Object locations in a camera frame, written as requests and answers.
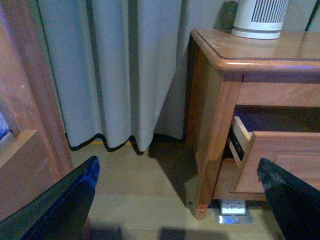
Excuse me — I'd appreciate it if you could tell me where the grey curtain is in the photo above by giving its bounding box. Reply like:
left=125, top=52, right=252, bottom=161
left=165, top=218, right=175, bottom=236
left=27, top=0, right=320, bottom=153

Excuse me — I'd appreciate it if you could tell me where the wooden drawer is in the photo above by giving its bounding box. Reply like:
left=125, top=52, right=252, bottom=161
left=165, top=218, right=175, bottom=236
left=227, top=116, right=320, bottom=194

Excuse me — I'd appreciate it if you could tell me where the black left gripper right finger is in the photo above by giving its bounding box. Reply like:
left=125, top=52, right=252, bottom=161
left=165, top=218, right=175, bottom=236
left=257, top=158, right=320, bottom=240

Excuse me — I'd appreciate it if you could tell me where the wooden bed frame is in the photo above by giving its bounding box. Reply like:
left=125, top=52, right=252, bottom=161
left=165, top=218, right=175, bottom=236
left=0, top=0, right=74, bottom=219

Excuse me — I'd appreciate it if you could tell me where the floor power socket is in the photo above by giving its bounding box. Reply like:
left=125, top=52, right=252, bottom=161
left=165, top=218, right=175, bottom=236
left=213, top=199, right=254, bottom=225

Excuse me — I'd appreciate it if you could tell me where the wooden nightstand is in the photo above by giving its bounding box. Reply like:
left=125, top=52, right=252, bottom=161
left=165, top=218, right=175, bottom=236
left=186, top=29, right=320, bottom=220

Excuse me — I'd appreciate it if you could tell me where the white cylindrical air purifier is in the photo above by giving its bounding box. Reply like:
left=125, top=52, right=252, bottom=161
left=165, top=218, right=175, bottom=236
left=231, top=0, right=289, bottom=40

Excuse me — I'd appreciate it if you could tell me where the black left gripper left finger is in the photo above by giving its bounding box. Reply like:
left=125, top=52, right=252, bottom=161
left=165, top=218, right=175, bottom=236
left=0, top=155, right=100, bottom=240

